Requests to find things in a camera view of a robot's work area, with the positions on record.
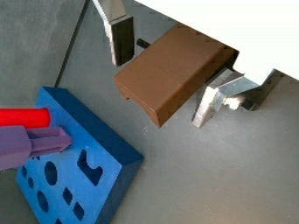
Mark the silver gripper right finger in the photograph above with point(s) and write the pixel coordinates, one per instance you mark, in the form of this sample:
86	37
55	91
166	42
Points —
234	90

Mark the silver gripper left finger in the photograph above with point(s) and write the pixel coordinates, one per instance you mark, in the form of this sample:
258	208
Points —
119	30

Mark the red hexagon peg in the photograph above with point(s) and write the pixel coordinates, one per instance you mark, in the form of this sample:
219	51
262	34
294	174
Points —
29	117

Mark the purple pentagon peg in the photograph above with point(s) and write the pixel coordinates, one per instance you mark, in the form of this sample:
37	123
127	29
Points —
22	143

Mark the blue shape-sorter block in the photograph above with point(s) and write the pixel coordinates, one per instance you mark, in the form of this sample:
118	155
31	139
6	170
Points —
75	187

